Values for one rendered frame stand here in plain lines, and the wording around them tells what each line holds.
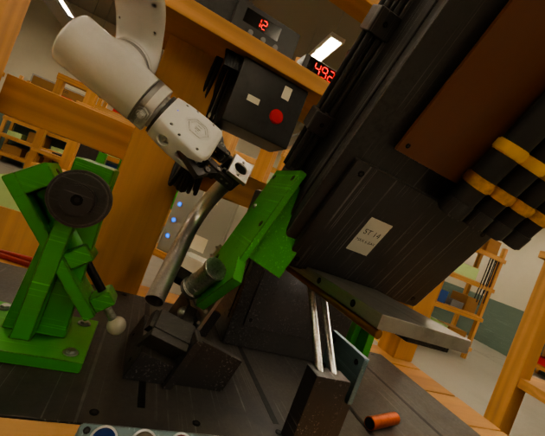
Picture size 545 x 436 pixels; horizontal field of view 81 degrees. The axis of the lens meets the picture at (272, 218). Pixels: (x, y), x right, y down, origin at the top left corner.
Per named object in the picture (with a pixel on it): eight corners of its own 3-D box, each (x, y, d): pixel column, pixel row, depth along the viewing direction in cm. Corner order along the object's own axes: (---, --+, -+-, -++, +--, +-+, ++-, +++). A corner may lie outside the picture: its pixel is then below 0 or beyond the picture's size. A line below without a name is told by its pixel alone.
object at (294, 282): (336, 368, 78) (386, 238, 78) (220, 343, 67) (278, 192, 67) (304, 332, 95) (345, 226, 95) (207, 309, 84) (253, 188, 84)
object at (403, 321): (464, 362, 43) (472, 341, 43) (372, 338, 37) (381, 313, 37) (322, 274, 79) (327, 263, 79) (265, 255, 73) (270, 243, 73)
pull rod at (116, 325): (123, 331, 52) (136, 298, 51) (121, 340, 49) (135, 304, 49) (86, 323, 50) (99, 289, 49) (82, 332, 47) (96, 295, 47)
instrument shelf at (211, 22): (447, 169, 93) (452, 156, 93) (125, -18, 61) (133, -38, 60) (388, 169, 116) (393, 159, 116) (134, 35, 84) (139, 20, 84)
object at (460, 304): (468, 360, 598) (512, 246, 597) (362, 330, 523) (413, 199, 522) (445, 346, 650) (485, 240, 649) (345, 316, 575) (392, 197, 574)
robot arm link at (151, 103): (142, 94, 47) (159, 109, 48) (167, 73, 53) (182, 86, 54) (119, 129, 52) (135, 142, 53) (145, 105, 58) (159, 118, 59)
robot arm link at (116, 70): (144, 106, 59) (120, 126, 51) (76, 49, 54) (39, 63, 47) (169, 73, 54) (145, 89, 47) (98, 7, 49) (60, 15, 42)
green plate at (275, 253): (264, 308, 51) (337, 200, 53) (222, 282, 48) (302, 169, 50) (245, 283, 62) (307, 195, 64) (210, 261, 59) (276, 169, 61)
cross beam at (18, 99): (405, 268, 120) (413, 246, 120) (-8, 110, 73) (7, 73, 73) (395, 265, 125) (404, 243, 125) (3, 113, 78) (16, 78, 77)
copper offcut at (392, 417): (387, 419, 63) (392, 408, 63) (398, 427, 61) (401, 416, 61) (362, 424, 57) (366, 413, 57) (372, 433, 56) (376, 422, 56)
